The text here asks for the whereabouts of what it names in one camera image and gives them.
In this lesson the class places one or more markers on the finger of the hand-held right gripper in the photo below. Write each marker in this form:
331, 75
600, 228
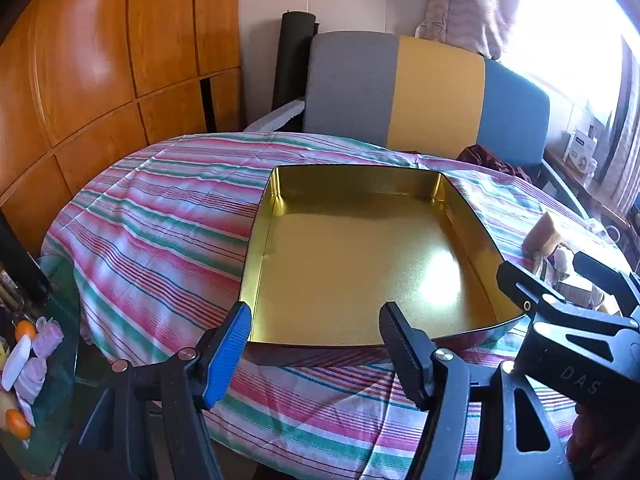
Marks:
517, 282
620, 285

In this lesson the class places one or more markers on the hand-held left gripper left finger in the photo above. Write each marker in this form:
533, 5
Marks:
227, 360

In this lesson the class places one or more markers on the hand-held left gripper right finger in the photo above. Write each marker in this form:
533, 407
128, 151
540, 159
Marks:
400, 350

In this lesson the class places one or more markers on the yellow sponge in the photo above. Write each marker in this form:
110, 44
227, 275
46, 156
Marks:
542, 237

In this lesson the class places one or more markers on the gold metal tin tray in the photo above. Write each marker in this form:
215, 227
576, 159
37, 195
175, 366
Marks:
350, 260

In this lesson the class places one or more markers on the person's right hand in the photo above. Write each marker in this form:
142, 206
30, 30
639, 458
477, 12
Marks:
590, 432

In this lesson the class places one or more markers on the wooden side table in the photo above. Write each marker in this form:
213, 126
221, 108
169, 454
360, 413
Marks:
575, 185

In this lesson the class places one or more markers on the striped window curtain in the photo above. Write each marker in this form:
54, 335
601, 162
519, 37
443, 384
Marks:
625, 160

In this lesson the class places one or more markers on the dark red cloth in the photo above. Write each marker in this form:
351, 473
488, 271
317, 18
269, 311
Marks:
485, 155

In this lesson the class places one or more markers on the striped tablecloth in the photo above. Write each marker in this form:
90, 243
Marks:
150, 240

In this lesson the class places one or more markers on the white box on shelf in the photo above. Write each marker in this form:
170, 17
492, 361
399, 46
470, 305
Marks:
582, 146

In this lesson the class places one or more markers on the pink wrapped pack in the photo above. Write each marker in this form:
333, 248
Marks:
32, 380
50, 334

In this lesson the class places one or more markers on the orange fruit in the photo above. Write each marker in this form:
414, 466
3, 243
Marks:
19, 423
25, 331

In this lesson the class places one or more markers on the white plastic object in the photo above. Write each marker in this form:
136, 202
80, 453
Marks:
15, 364

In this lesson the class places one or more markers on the grey yellow blue chair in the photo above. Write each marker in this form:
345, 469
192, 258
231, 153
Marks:
350, 85

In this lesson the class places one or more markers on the pink patterned curtain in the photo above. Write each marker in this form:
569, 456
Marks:
470, 5

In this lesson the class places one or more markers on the black rolled mat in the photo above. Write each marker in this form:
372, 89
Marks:
292, 60

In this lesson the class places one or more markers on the wooden cabinet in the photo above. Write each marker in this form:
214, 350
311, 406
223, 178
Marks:
100, 60

